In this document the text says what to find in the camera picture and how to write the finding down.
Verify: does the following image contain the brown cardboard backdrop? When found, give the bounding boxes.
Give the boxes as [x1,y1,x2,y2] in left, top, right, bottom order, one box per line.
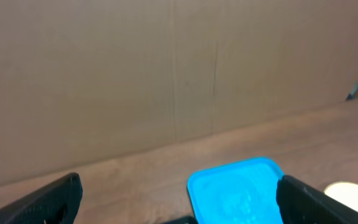
[0,0,358,185]

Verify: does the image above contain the yellow plate top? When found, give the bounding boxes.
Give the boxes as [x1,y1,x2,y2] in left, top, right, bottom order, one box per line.
[324,182,358,212]

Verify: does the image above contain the teal plastic tray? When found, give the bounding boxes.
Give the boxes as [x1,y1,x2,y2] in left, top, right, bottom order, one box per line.
[187,157,283,224]

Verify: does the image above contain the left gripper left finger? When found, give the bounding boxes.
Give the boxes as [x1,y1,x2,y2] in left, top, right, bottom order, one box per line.
[0,172,83,224]

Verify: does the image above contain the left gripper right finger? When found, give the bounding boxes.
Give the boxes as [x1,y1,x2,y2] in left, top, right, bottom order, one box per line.
[276,175,358,224]

